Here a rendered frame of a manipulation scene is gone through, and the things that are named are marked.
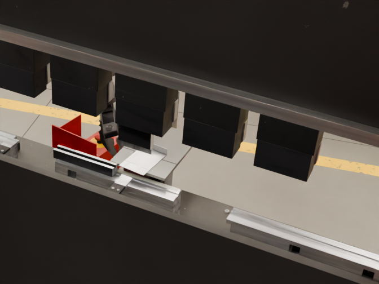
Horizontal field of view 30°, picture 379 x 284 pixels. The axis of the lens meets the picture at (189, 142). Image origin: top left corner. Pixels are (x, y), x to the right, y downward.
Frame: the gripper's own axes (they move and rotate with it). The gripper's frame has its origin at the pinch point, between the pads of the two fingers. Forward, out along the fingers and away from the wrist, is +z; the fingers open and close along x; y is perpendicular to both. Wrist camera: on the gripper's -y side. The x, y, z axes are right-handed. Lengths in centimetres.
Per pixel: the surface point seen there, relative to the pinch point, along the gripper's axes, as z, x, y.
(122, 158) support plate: -6.5, -2.9, -20.9
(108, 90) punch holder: -28.7, -4.4, -27.9
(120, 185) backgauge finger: -3.0, -1.9, -34.4
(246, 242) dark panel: -10, -29, -102
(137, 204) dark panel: -19, -11, -92
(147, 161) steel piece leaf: -4.2, -10.1, -22.4
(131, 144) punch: -12.6, -7.2, -29.8
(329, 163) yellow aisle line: 75, -98, 148
